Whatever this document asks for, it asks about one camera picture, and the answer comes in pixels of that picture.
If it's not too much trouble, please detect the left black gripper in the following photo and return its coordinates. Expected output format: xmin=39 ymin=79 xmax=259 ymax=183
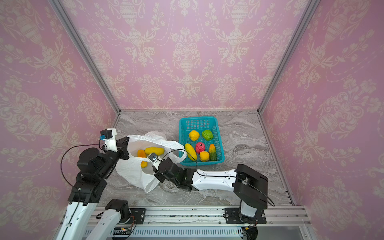
xmin=97 ymin=135 xmax=130 ymax=180

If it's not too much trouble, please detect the white plastic bag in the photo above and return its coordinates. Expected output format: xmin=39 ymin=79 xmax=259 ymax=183
xmin=116 ymin=132 xmax=187 ymax=193

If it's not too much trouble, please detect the yellow lemon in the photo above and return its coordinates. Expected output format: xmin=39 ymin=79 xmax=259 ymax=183
xmin=185 ymin=143 xmax=197 ymax=162

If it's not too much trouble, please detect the yellow orange bell pepper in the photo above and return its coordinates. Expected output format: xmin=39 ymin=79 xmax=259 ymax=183
xmin=199 ymin=151 xmax=210 ymax=162

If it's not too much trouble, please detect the pink red fruit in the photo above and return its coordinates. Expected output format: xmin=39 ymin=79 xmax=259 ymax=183
xmin=195 ymin=142 xmax=206 ymax=154

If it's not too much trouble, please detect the round yellow citrus fruit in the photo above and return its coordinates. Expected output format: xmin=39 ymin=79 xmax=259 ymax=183
xmin=189 ymin=130 xmax=200 ymax=142

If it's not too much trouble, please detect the teal plastic basket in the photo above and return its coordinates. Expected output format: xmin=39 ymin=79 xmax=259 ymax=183
xmin=179 ymin=117 xmax=226 ymax=167

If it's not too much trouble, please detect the orange green mango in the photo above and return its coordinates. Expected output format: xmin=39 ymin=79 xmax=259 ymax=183
xmin=209 ymin=144 xmax=217 ymax=162

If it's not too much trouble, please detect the green apple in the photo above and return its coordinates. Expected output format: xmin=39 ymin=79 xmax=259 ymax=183
xmin=202 ymin=130 xmax=214 ymax=141

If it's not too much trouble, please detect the yellow banana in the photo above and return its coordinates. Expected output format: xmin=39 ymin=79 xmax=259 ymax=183
xmin=137 ymin=150 xmax=148 ymax=168

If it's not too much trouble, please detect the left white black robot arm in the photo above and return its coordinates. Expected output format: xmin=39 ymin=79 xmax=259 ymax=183
xmin=56 ymin=137 xmax=130 ymax=240

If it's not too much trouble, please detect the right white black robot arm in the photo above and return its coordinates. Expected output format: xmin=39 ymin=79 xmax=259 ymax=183
xmin=152 ymin=158 xmax=274 ymax=218

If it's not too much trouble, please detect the perforated white vent strip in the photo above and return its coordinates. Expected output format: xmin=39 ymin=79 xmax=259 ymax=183
xmin=80 ymin=227 xmax=244 ymax=238

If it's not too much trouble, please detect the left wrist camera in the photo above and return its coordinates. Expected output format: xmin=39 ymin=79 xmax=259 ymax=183
xmin=100 ymin=128 xmax=118 ymax=152

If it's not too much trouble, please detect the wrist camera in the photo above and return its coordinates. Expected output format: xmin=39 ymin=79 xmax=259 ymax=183
xmin=148 ymin=153 xmax=162 ymax=171
xmin=100 ymin=128 xmax=118 ymax=152

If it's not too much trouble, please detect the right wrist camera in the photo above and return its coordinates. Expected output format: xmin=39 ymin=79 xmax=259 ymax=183
xmin=148 ymin=153 xmax=162 ymax=171

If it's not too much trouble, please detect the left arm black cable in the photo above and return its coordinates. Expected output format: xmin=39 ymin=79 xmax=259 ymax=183
xmin=60 ymin=143 xmax=104 ymax=188

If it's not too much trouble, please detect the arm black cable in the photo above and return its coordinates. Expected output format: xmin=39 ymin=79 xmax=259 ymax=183
xmin=160 ymin=149 xmax=276 ymax=208
xmin=60 ymin=143 xmax=104 ymax=188

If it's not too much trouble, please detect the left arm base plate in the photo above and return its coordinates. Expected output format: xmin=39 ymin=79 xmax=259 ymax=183
xmin=119 ymin=208 xmax=147 ymax=225

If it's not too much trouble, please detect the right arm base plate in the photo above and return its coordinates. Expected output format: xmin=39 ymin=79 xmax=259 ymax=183
xmin=223 ymin=208 xmax=267 ymax=225

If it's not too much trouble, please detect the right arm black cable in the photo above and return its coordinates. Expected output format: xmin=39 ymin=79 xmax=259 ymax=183
xmin=160 ymin=149 xmax=276 ymax=208

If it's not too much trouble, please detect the aluminium front rail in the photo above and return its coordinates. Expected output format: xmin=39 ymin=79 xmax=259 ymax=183
xmin=130 ymin=206 xmax=311 ymax=227

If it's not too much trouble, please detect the left corner aluminium post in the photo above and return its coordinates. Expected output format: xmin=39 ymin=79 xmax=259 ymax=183
xmin=49 ymin=0 xmax=121 ymax=115

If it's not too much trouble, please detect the corner aluminium post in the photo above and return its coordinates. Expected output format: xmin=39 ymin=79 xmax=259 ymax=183
xmin=49 ymin=0 xmax=121 ymax=115
xmin=258 ymin=0 xmax=321 ymax=116

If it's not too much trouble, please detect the right corner aluminium post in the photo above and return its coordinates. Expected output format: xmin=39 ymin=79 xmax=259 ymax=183
xmin=258 ymin=0 xmax=321 ymax=116

